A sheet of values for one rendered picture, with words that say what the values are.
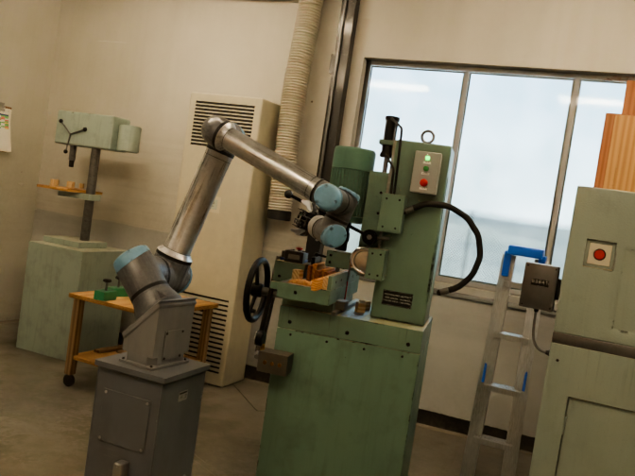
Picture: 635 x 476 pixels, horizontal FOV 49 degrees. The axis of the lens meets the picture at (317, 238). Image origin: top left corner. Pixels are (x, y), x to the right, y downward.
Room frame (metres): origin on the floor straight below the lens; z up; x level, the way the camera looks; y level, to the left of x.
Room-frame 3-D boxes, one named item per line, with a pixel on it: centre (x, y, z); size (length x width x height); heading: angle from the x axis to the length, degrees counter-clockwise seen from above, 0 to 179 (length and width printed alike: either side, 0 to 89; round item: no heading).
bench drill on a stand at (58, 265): (4.62, 1.53, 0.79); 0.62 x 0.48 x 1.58; 69
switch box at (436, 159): (2.72, -0.38, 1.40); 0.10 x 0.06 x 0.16; 76
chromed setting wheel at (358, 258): (2.78, -0.20, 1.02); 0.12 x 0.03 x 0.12; 76
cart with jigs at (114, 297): (4.01, 0.93, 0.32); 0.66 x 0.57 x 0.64; 156
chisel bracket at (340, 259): (2.93, -0.12, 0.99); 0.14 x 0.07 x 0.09; 76
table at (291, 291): (2.96, 0.00, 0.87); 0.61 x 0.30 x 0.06; 166
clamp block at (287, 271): (2.98, 0.08, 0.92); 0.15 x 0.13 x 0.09; 166
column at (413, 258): (2.87, -0.39, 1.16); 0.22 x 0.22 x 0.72; 76
